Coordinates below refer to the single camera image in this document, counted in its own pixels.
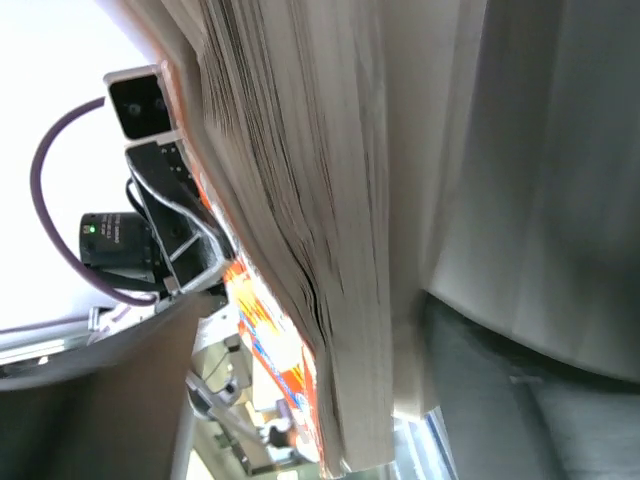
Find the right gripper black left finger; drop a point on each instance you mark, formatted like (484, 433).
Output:
(116, 409)

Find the orange paperback book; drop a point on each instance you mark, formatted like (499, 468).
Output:
(330, 135)

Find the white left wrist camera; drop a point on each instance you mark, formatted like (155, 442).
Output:
(140, 101)

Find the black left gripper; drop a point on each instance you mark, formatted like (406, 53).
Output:
(171, 243)

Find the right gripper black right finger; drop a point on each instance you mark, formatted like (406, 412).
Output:
(512, 413)

